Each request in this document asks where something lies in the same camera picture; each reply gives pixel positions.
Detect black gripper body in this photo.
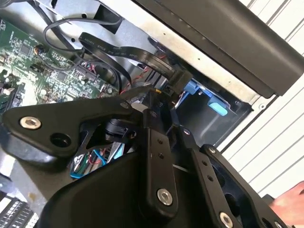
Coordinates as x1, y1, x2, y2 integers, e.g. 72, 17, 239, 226
40, 152, 216, 228

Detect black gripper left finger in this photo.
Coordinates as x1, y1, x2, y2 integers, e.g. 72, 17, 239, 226
1, 89, 179, 219

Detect black disk wire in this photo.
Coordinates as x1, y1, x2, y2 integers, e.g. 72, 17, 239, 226
79, 32, 192, 96

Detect hard disk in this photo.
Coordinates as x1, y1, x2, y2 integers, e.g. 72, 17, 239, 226
184, 79, 230, 117

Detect person's hand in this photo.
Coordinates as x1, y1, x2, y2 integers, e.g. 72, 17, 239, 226
270, 181, 304, 225

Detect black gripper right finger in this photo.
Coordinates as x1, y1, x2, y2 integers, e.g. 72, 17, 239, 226
170, 109, 285, 228

